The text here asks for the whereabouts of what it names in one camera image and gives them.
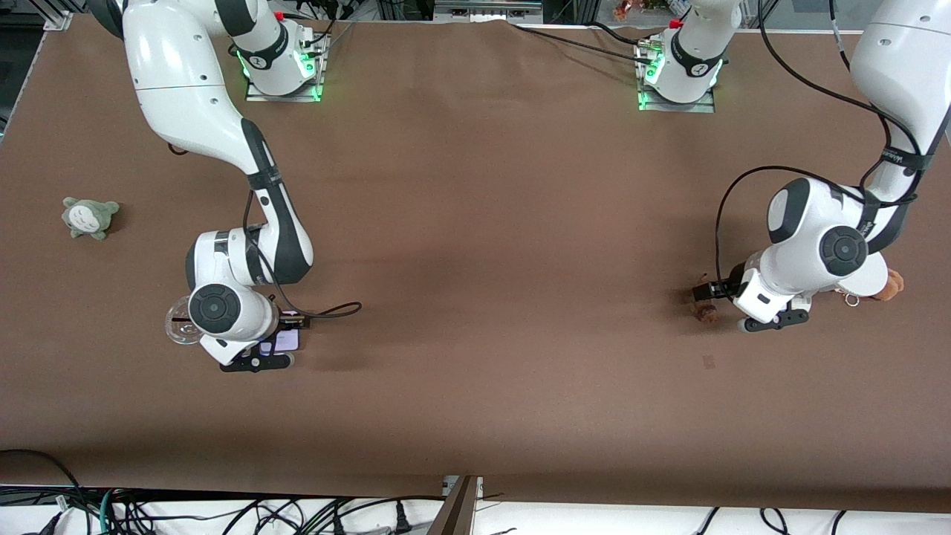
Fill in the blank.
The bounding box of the clear plastic cup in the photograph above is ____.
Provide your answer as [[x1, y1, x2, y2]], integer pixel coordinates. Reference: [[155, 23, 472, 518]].
[[164, 296, 205, 347]]

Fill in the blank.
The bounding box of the white round desk lamp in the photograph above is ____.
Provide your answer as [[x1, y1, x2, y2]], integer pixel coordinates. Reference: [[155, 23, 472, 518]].
[[810, 253, 890, 307]]

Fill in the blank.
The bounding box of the grey Totoro plush toy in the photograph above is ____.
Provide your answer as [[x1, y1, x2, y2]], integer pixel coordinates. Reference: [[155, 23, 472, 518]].
[[62, 196, 120, 241]]

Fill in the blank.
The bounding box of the brown table cover sheet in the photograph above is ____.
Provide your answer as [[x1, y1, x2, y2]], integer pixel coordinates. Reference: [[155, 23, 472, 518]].
[[0, 16, 951, 513]]

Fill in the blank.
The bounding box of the aluminium profile beam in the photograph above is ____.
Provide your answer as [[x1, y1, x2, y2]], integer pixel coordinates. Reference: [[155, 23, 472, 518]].
[[427, 476, 485, 535]]

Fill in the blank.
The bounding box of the grey equipment box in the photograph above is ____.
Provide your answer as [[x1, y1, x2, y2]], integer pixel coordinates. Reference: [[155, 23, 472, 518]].
[[435, 0, 545, 21]]

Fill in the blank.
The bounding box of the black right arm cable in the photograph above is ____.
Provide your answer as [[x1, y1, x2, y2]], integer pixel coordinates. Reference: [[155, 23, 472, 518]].
[[241, 189, 363, 320]]

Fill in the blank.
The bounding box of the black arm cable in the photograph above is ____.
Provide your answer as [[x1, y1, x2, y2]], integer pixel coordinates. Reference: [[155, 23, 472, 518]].
[[241, 189, 363, 320], [713, 0, 922, 287]]

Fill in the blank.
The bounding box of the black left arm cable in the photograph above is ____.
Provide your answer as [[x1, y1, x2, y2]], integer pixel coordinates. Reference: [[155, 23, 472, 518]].
[[713, 0, 922, 287]]

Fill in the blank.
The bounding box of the brown plush bear keychain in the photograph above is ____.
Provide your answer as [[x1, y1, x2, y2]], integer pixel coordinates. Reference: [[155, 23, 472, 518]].
[[842, 269, 905, 307]]

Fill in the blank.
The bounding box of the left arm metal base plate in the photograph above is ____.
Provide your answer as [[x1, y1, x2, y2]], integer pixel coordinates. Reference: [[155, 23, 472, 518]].
[[637, 41, 718, 114]]

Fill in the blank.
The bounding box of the black looped cable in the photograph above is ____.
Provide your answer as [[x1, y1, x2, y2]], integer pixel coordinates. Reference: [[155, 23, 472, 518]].
[[0, 448, 84, 513]]

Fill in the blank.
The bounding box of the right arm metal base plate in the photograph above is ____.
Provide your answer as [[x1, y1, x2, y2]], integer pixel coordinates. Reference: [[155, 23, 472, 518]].
[[245, 33, 325, 103]]

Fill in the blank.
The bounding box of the long black base cable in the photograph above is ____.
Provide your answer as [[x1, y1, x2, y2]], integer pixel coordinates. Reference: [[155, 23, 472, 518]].
[[509, 22, 658, 66]]

